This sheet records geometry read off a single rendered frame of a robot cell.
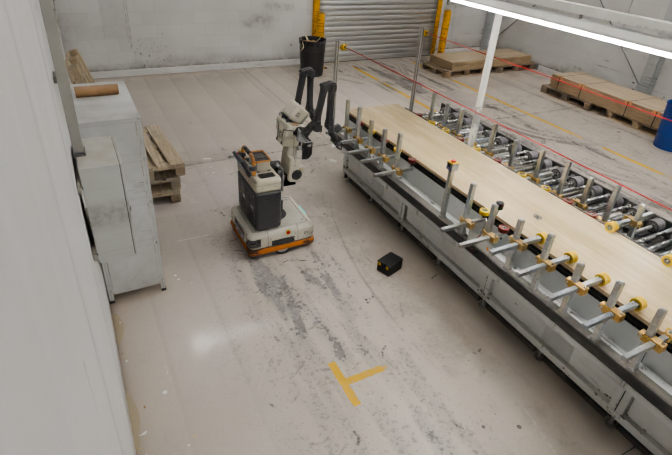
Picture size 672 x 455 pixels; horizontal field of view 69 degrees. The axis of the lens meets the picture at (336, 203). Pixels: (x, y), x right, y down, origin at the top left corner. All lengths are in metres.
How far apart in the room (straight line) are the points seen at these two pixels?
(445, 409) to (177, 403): 1.80
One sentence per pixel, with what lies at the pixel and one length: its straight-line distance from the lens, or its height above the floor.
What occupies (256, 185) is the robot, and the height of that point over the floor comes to 0.78.
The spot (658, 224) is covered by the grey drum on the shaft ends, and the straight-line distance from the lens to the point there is 4.77.
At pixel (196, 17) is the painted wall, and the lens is 10.23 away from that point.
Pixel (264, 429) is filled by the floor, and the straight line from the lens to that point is 3.46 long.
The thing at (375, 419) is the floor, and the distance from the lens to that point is 3.54.
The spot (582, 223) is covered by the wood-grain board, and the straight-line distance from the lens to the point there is 4.26.
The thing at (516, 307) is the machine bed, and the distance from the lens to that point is 4.23.
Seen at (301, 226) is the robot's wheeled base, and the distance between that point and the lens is 4.69.
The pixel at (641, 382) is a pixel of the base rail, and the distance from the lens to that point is 3.38.
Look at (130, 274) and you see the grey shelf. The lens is 4.32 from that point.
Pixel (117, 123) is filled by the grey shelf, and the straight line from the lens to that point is 3.70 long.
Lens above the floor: 2.84
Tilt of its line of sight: 30 degrees down
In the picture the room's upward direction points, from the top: 4 degrees clockwise
